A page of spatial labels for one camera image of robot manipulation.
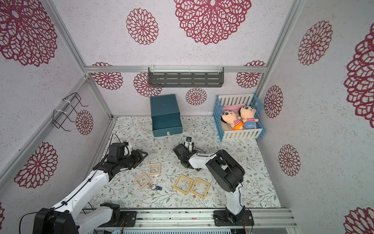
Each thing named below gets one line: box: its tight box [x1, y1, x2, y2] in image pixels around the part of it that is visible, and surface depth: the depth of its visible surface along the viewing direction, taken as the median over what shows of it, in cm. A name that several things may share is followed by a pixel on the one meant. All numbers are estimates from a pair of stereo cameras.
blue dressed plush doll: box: [238, 105, 260, 130], surface depth 104 cm
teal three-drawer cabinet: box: [149, 93, 183, 137], surface depth 96 cm
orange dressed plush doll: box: [220, 110, 244, 131], surface depth 105 cm
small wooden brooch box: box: [149, 162, 161, 176], surface depth 92 cm
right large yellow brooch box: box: [190, 177, 211, 199], surface depth 86 cm
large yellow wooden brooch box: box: [173, 174, 194, 195], surface depth 87 cm
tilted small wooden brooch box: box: [134, 172, 151, 189], surface depth 88 cm
